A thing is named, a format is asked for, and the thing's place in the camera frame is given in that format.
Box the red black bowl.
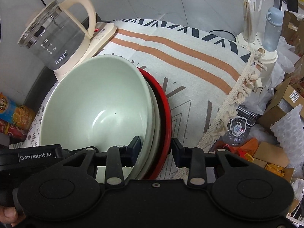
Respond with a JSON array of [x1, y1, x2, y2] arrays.
[[137, 69, 172, 180]]

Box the pale green bowl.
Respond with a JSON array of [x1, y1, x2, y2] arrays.
[[136, 68, 161, 180], [39, 55, 156, 179]]

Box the person's left hand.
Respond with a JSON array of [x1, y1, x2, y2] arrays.
[[0, 206, 23, 227]]

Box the orange juice bottle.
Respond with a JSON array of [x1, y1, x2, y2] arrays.
[[0, 93, 36, 131]]

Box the patterned woven table mat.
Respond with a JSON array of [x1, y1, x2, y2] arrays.
[[23, 17, 268, 180]]

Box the cardboard box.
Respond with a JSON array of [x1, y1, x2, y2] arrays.
[[257, 77, 303, 130]]

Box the white sterilizer holder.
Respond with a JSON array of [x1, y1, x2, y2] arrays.
[[236, 32, 278, 95]]

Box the cream kettle base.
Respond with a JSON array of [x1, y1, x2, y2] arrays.
[[54, 23, 117, 82]]

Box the glass electric kettle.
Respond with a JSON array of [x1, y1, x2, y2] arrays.
[[17, 0, 96, 73]]

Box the blue water bottle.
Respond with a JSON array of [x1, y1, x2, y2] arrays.
[[262, 0, 284, 52]]

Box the cup of straws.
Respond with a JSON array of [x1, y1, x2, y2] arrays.
[[242, 0, 265, 43]]

